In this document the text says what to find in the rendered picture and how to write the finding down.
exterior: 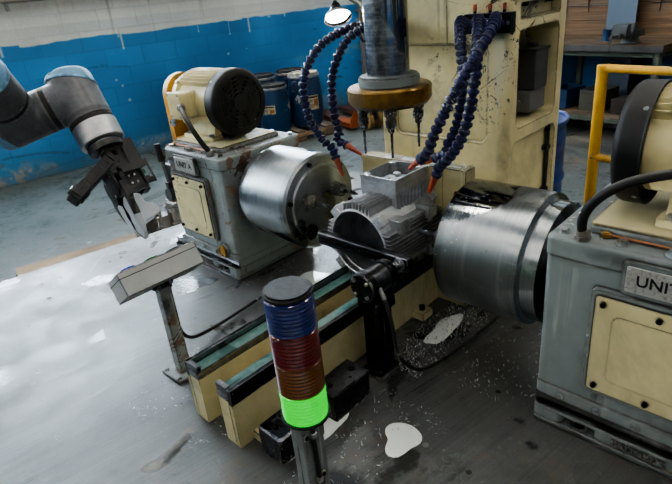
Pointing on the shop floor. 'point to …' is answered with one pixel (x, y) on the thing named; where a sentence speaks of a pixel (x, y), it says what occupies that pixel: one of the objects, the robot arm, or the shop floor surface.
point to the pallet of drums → (282, 113)
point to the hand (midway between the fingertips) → (140, 234)
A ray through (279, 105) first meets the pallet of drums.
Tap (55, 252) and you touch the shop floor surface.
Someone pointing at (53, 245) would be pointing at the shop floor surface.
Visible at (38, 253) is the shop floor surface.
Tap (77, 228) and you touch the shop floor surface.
